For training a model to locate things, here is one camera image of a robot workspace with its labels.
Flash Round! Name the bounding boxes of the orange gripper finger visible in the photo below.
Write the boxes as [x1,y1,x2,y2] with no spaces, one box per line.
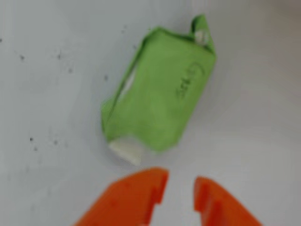
[194,176,264,226]
[71,167,169,226]

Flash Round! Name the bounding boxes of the green paper bundle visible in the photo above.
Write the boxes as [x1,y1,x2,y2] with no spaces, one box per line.
[100,14,217,165]

